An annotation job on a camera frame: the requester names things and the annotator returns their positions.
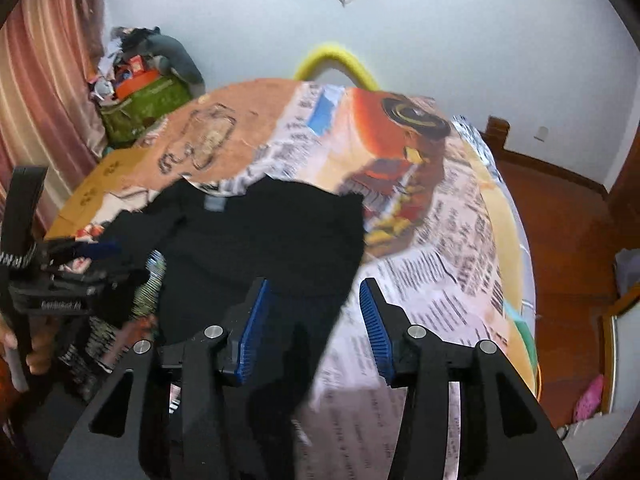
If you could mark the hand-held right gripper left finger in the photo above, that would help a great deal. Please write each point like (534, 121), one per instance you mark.
(252, 335)

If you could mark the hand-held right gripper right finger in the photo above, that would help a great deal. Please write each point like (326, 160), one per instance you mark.
(375, 330)

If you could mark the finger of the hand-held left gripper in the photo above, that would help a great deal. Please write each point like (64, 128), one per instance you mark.
(122, 276)
(97, 250)

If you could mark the black shirt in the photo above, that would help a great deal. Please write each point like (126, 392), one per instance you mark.
(260, 230)

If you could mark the person's left hand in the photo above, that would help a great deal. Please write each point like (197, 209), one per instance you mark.
(39, 345)

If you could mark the black white patterned cloth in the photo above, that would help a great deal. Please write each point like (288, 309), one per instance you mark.
(102, 340)

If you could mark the wooden board with flower cutouts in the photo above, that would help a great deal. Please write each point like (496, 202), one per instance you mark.
(100, 180)

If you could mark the printed blanket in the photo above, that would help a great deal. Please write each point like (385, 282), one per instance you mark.
(450, 260)

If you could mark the green patterned box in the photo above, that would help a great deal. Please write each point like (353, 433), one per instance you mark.
(145, 107)

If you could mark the orange box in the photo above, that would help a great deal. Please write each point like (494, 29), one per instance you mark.
(137, 82)

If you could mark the pink striped curtain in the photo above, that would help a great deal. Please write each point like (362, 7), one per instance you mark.
(40, 85)

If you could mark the pile of mixed clutter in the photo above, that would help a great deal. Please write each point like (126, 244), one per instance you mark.
(112, 60)

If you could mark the grey plush toy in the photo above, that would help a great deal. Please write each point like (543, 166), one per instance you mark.
(177, 55)

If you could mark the pink soft item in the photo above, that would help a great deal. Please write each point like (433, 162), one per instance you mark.
(589, 397)

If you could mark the wooden door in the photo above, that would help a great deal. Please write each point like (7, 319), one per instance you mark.
(627, 195)

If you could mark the wooden bed post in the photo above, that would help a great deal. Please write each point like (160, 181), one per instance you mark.
(496, 132)

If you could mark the white wall socket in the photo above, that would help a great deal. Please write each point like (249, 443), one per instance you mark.
(540, 134)

